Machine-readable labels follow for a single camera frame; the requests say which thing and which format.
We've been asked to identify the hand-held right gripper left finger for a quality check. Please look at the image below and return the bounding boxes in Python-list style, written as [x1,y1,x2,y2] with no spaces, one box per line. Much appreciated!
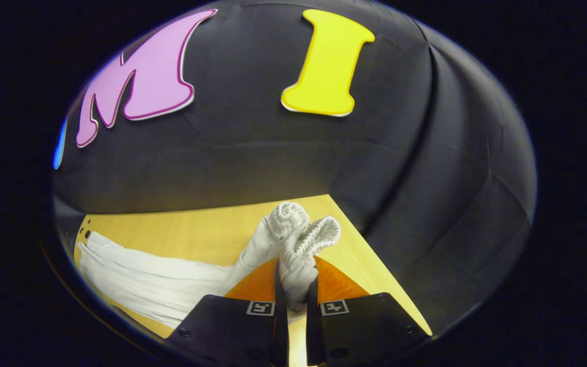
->
[166,259,290,367]

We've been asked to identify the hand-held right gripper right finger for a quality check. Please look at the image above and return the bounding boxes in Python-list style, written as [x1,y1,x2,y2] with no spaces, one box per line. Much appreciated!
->
[306,256,433,367]

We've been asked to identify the white jeans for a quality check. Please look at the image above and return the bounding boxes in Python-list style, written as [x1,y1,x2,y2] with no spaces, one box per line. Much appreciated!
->
[76,201,342,329]

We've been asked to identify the black backdrop cloth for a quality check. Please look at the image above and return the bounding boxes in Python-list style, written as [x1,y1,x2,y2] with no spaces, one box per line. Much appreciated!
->
[51,0,538,337]

